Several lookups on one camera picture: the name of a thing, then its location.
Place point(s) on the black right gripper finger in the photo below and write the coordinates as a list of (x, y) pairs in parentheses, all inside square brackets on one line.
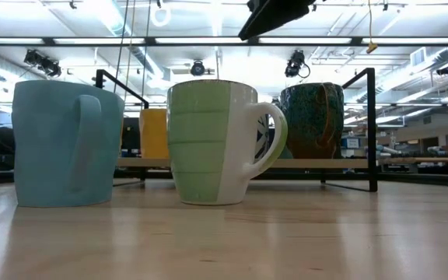
[(270, 15)]

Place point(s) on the blue brown speckled mug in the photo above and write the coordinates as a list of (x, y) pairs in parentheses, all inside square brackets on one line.
[(309, 120)]

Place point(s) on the white blue patterned mug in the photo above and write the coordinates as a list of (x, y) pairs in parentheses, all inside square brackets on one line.
[(262, 136)]

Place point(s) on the green and white mug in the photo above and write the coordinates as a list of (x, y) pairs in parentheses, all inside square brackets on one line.
[(204, 144)]

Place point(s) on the yellow mug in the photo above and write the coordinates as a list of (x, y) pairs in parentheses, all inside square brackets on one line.
[(153, 132)]

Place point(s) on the light blue mug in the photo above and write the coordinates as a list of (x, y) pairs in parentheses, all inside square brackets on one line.
[(49, 148)]

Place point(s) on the yellow hanging tag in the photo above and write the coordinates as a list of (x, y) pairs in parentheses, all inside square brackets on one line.
[(371, 47)]

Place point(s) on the black rig crossbar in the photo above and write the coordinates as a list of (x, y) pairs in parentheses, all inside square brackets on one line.
[(130, 40)]

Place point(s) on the white ceiling vent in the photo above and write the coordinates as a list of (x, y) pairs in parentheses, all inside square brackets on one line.
[(418, 57)]

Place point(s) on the black monitor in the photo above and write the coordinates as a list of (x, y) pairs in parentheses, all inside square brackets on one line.
[(131, 136)]

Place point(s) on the black ceiling light cluster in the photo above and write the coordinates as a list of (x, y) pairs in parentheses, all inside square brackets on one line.
[(43, 63)]

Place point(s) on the black overhead camera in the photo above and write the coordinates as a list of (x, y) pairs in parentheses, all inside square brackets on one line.
[(197, 68)]

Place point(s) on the wooden shelf rack black frame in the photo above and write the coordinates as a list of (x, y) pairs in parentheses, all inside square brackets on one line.
[(325, 163)]

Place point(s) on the black ceiling camera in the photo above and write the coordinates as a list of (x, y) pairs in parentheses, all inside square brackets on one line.
[(445, 70)]

